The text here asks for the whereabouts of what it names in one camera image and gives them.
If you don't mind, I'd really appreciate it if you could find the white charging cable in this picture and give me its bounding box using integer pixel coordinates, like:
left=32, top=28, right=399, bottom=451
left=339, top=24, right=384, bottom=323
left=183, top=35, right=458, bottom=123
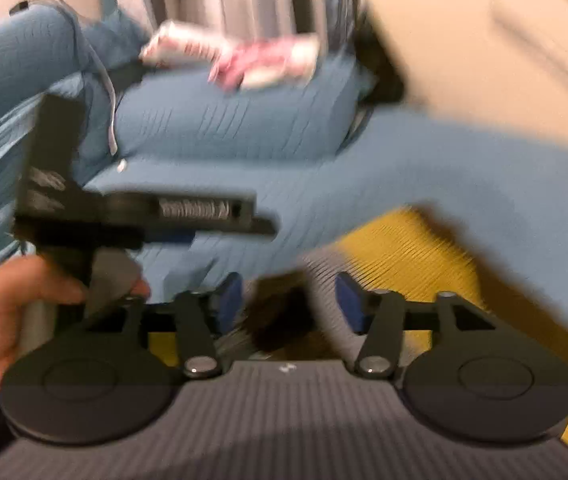
left=29, top=0, right=130, bottom=173

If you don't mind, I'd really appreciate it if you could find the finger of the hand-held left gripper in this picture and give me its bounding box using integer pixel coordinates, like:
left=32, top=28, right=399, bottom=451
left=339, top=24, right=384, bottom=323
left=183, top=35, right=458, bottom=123
left=146, top=216, right=279, bottom=247

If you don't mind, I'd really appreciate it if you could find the striped knit sweater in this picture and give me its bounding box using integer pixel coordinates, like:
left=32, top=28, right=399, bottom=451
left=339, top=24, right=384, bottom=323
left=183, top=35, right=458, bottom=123
left=146, top=204, right=568, bottom=466

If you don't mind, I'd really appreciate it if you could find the blue quilted sofa cushion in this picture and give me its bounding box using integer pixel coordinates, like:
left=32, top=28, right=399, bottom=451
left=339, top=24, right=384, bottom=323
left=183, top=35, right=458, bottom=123
left=114, top=52, right=379, bottom=161

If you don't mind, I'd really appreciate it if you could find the pink folded cloth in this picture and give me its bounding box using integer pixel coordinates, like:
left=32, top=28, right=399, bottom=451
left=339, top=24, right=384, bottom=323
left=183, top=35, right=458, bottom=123
left=209, top=35, right=322, bottom=93

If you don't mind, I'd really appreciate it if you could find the white bag with red print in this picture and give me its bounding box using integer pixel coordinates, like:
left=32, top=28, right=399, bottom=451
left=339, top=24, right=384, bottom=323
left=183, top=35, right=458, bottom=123
left=140, top=20, right=237, bottom=68

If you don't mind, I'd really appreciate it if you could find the person's left hand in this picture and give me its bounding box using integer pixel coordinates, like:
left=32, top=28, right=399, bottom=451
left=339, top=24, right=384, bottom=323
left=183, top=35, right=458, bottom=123
left=0, top=255, right=152, bottom=403

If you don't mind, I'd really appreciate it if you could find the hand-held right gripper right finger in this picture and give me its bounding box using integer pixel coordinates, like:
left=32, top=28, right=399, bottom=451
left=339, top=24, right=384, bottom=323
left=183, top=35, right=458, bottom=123
left=335, top=271, right=497, bottom=380

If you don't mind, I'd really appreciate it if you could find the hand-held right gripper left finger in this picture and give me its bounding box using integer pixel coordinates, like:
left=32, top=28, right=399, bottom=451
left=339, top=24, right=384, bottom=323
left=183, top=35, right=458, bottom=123
left=84, top=272, right=243, bottom=378

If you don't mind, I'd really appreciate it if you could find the beige massage chair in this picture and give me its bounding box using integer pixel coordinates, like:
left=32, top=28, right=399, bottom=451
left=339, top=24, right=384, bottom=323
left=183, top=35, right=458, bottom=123
left=349, top=0, right=568, bottom=156

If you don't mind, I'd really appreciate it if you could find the blue quilted sofa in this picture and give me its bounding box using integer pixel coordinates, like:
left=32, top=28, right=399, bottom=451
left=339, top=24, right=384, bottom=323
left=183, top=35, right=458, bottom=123
left=0, top=2, right=568, bottom=441

